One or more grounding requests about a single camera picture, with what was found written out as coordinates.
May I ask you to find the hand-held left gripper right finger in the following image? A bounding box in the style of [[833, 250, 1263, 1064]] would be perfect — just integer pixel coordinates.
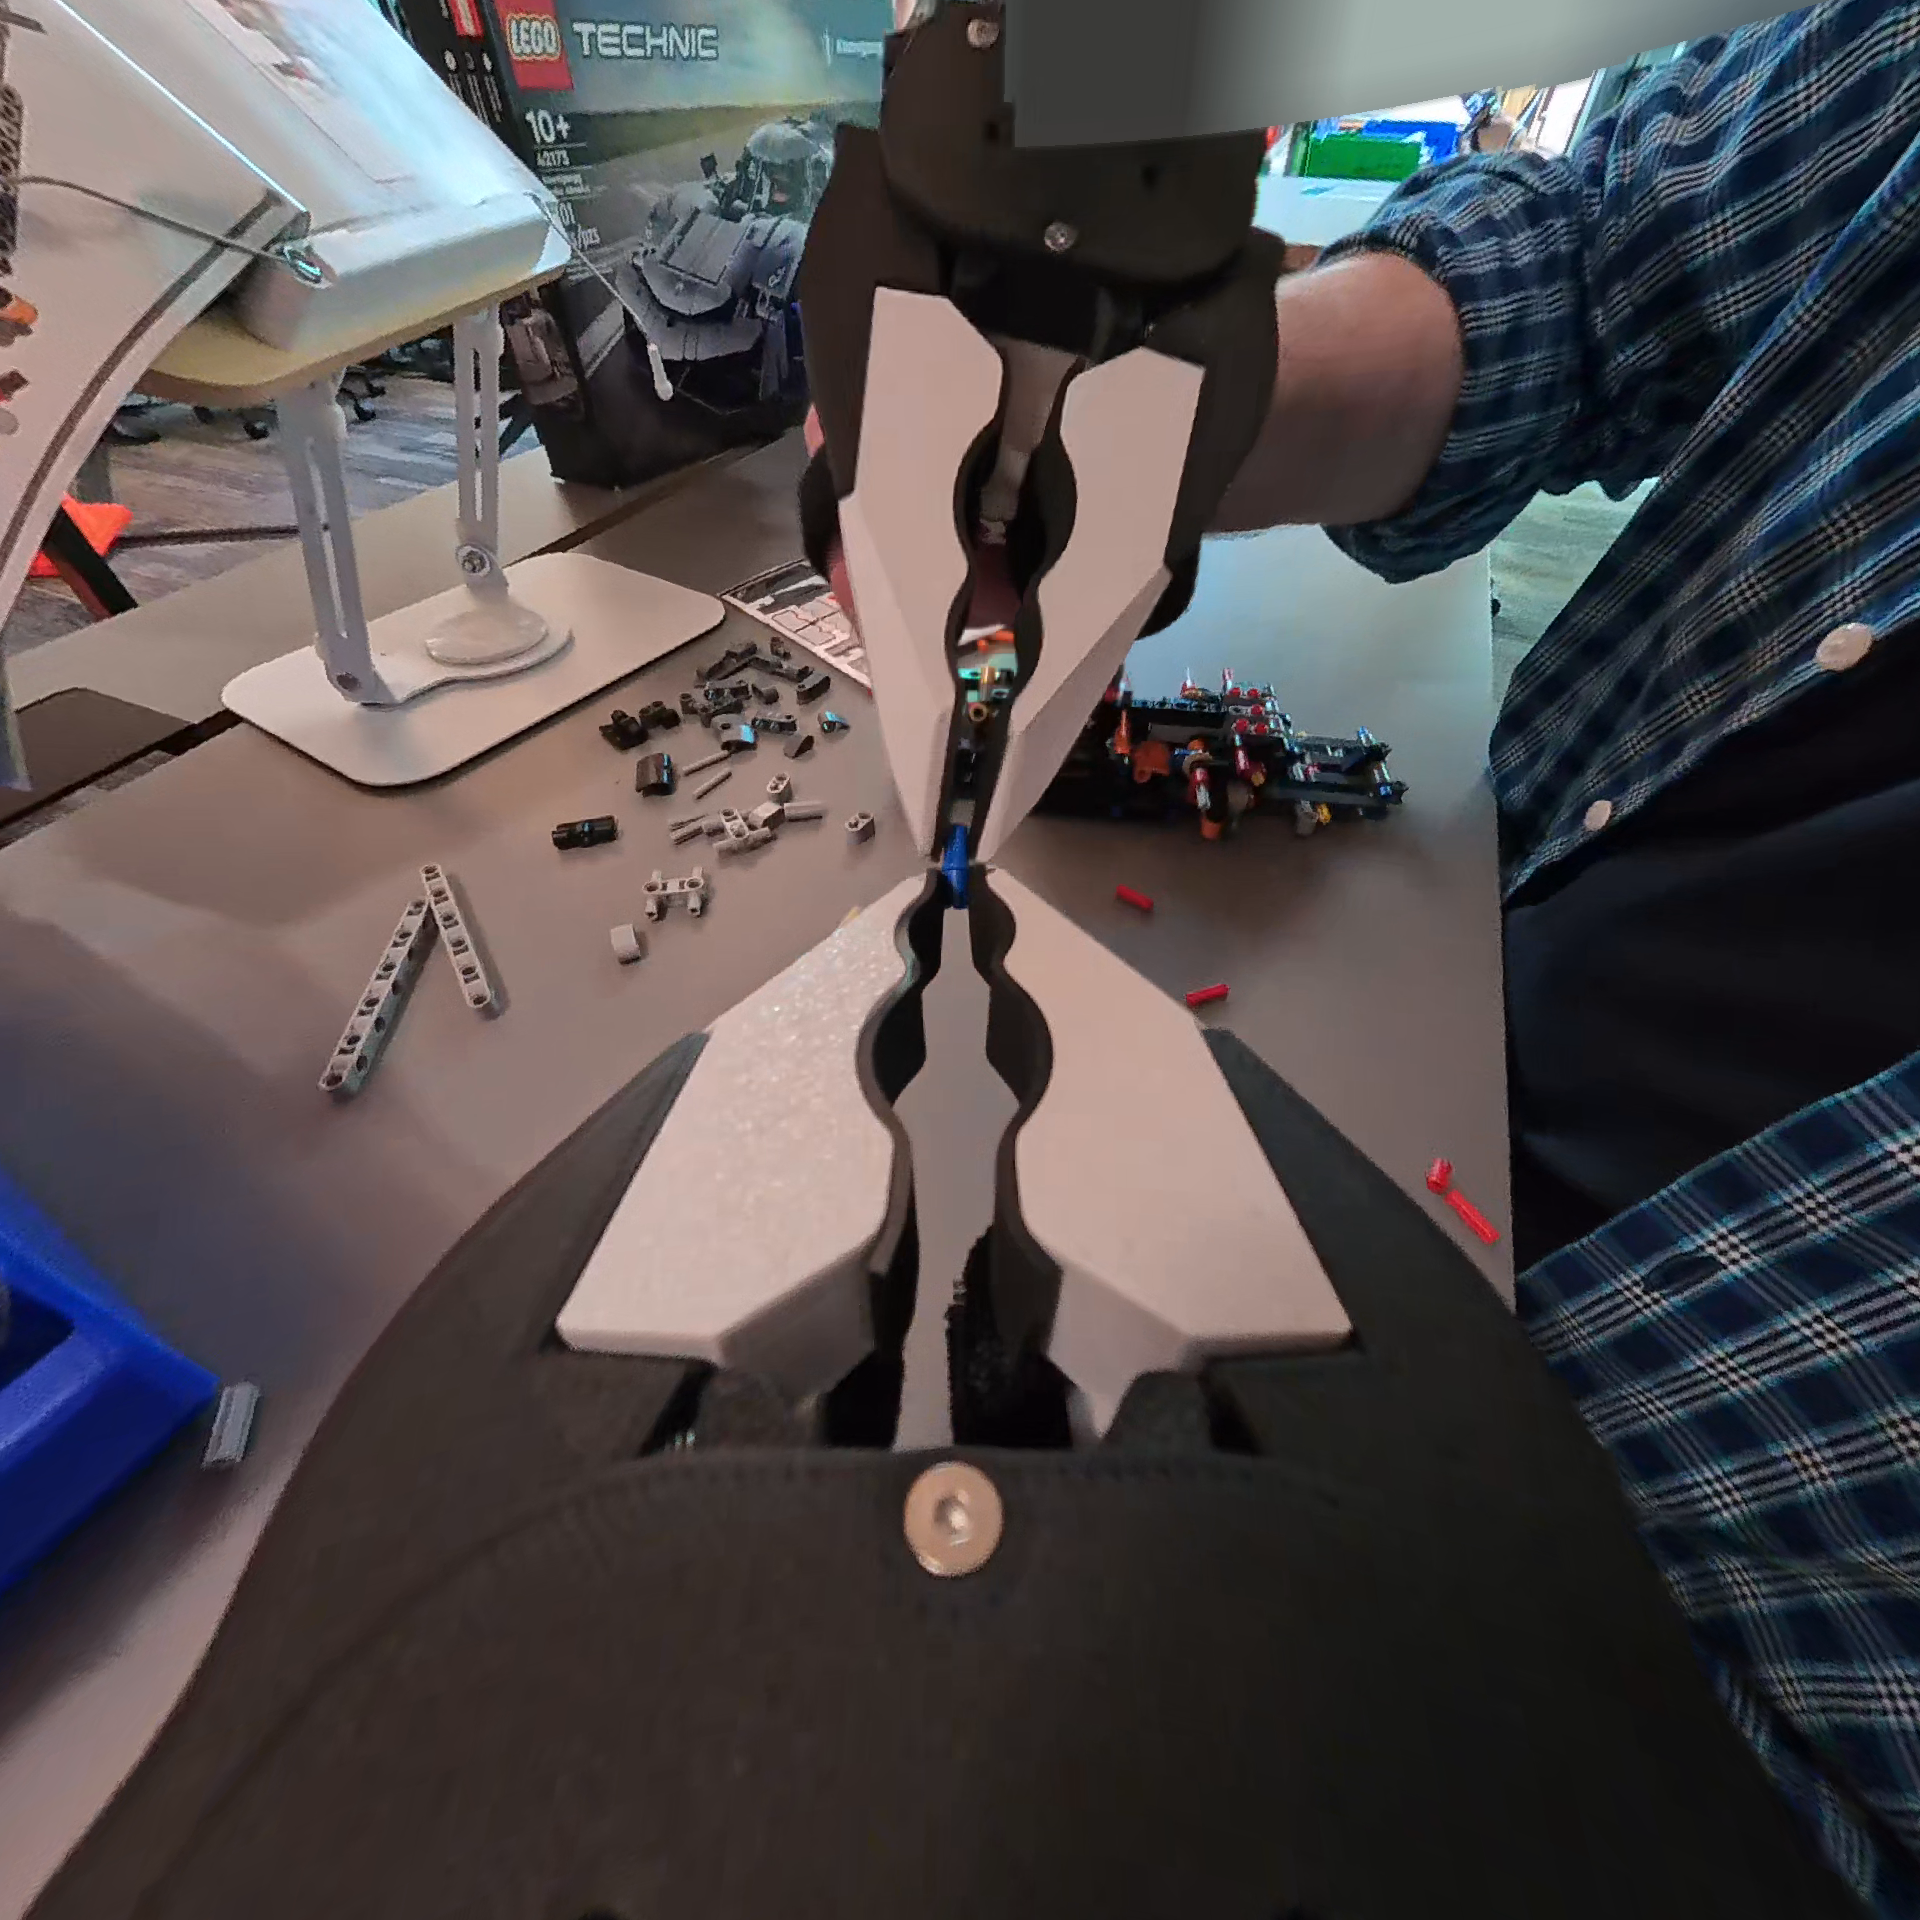
[[966, 867, 1355, 1384]]

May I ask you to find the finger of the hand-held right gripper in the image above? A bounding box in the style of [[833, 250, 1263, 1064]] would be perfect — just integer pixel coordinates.
[[836, 287, 1004, 858], [966, 348, 1207, 875]]

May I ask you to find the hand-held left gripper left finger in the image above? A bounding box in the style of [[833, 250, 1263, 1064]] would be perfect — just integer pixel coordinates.
[[555, 873, 951, 1367]]

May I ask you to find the person's right forearm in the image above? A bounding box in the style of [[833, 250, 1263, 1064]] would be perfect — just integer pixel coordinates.
[[1199, 16, 1920, 588]]

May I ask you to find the lego sticker sheet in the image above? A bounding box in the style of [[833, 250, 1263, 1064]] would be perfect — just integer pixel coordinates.
[[720, 558, 876, 695]]

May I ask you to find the pile of dark lego pieces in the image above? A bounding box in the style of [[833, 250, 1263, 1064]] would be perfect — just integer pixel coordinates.
[[596, 638, 855, 760]]

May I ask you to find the partly built lego vehicle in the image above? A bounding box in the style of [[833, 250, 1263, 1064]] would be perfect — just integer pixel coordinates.
[[1035, 667, 1413, 841]]

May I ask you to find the grey lego beam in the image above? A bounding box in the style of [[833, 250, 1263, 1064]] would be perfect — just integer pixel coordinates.
[[421, 864, 505, 1019], [317, 897, 440, 1102]]

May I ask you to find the lego set cardboard box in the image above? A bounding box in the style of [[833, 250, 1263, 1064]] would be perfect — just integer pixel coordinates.
[[375, 0, 903, 489]]

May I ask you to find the lego instruction booklet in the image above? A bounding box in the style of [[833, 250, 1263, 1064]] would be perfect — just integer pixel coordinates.
[[0, 0, 575, 634]]

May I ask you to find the green storage bin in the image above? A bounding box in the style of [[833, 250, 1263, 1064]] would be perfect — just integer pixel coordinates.
[[1294, 120, 1427, 184]]

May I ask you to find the white metal book stand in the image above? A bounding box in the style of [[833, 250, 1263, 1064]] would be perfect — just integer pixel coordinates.
[[141, 90, 729, 788]]

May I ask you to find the person's torso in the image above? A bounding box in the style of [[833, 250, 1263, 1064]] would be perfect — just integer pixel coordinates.
[[1486, 497, 1920, 1278]]

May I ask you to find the blue storage bin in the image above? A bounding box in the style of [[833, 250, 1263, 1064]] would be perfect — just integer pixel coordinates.
[[0, 1171, 224, 1601]]

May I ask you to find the orange plastic object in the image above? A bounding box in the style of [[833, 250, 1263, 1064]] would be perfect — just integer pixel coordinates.
[[29, 503, 136, 588]]

